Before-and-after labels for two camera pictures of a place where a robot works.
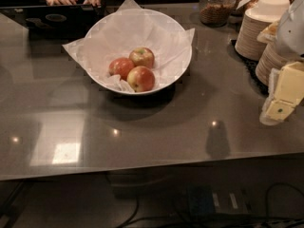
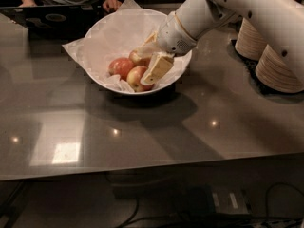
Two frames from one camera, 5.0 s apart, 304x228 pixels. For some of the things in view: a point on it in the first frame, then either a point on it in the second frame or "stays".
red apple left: [121, 66] stays
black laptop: [64, 21] stays
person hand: [95, 1] → [111, 5]
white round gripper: [292, 35] → [173, 36]
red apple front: [141, 79] stays
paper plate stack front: [270, 59] stays
